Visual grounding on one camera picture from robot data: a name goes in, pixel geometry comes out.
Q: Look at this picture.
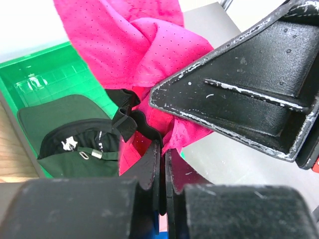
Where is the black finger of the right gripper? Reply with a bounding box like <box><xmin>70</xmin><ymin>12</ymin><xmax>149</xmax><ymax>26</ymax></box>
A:
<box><xmin>150</xmin><ymin>0</ymin><xmax>319</xmax><ymax>162</ymax></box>

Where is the blue cap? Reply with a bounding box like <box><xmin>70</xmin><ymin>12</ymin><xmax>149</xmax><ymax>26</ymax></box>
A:
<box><xmin>156</xmin><ymin>232</ymin><xmax>168</xmax><ymax>239</ymax></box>

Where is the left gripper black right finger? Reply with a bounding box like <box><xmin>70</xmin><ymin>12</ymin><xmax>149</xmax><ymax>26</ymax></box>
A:
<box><xmin>165</xmin><ymin>149</ymin><xmax>212</xmax><ymax>239</ymax></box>

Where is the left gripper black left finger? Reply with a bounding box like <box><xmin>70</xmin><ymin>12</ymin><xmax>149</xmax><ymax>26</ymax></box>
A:
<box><xmin>119</xmin><ymin>139</ymin><xmax>162</xmax><ymax>235</ymax></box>

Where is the magenta cap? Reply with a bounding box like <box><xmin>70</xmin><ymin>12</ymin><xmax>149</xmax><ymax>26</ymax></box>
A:
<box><xmin>53</xmin><ymin>0</ymin><xmax>215</xmax><ymax>176</ymax></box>

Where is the wooden shelf unit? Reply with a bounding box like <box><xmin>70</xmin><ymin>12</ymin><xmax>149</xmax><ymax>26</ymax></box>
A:
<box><xmin>0</xmin><ymin>107</ymin><xmax>39</xmax><ymax>183</ymax></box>

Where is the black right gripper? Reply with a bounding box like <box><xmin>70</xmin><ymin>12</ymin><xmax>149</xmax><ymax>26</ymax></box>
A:
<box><xmin>295</xmin><ymin>117</ymin><xmax>319</xmax><ymax>170</ymax></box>

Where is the green plastic bin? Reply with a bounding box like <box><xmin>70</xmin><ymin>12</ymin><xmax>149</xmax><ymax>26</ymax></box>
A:
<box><xmin>0</xmin><ymin>42</ymin><xmax>118</xmax><ymax>178</ymax></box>

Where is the dark green cap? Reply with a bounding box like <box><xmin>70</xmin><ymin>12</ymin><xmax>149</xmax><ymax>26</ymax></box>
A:
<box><xmin>17</xmin><ymin>95</ymin><xmax>120</xmax><ymax>178</ymax></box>

